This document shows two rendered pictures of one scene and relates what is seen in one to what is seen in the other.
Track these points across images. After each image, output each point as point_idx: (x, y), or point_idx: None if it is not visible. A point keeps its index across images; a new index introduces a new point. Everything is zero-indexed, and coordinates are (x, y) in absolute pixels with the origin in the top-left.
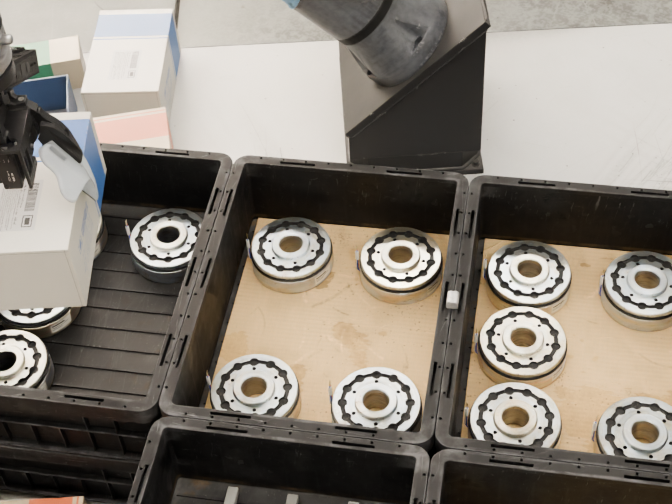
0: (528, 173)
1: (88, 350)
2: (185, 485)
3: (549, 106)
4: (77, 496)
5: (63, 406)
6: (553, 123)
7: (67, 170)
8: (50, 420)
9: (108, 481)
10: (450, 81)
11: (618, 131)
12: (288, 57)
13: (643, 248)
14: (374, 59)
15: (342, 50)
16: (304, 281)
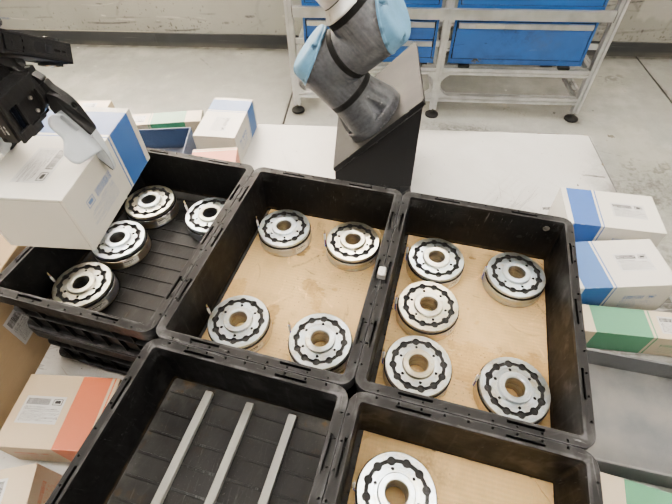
0: None
1: (144, 280)
2: (178, 384)
3: (451, 168)
4: (116, 378)
5: (90, 321)
6: (452, 177)
7: (77, 138)
8: (93, 327)
9: None
10: (397, 140)
11: (489, 185)
12: (312, 132)
13: (511, 251)
14: (352, 122)
15: (338, 125)
16: (289, 250)
